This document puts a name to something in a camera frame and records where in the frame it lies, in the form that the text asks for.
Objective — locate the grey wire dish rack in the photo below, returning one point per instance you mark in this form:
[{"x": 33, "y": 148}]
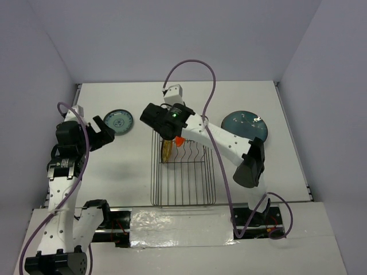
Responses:
[{"x": 187, "y": 179}]

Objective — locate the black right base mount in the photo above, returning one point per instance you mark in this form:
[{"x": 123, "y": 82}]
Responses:
[{"x": 259, "y": 227}]

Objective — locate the grey plate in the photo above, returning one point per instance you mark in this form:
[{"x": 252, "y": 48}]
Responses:
[{"x": 246, "y": 125}]

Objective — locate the orange plate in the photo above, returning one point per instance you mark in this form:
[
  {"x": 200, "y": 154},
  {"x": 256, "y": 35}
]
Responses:
[{"x": 179, "y": 141}]

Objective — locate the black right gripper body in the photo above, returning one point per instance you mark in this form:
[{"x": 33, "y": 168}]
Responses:
[{"x": 165, "y": 136}]

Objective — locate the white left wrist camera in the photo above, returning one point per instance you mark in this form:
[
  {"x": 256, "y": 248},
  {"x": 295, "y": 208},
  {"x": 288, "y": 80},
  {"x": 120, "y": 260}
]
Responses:
[{"x": 76, "y": 114}]

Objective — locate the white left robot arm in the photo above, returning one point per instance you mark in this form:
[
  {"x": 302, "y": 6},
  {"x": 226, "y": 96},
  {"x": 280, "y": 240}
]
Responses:
[{"x": 65, "y": 242}]

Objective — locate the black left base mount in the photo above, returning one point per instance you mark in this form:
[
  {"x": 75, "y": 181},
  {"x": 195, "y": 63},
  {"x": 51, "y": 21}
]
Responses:
[{"x": 117, "y": 231}]

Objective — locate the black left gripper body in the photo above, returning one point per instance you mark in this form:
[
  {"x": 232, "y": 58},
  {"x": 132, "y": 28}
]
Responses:
[{"x": 96, "y": 140}]

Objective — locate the dark speckled plate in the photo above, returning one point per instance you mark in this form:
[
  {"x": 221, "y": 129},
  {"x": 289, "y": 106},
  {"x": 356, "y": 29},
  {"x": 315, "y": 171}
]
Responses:
[{"x": 120, "y": 120}]

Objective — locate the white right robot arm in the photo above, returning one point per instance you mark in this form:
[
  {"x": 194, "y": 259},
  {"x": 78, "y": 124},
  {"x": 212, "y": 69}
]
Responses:
[{"x": 246, "y": 155}]

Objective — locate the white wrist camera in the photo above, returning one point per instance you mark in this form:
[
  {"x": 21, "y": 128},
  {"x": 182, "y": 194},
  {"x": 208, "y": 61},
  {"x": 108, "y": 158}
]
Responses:
[
  {"x": 76, "y": 114},
  {"x": 173, "y": 95}
]

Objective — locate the yellow patterned plate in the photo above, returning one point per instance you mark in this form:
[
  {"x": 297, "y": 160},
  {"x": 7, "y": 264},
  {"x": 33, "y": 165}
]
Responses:
[{"x": 166, "y": 149}]

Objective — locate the silver foil tape sheet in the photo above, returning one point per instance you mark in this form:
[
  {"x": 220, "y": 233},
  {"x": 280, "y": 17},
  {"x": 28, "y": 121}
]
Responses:
[{"x": 168, "y": 227}]

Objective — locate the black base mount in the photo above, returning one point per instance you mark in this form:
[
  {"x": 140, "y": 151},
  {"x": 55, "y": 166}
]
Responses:
[
  {"x": 259, "y": 227},
  {"x": 117, "y": 231}
]

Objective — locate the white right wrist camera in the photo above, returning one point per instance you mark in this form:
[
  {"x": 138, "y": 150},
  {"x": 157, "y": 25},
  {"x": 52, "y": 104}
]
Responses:
[{"x": 173, "y": 95}]

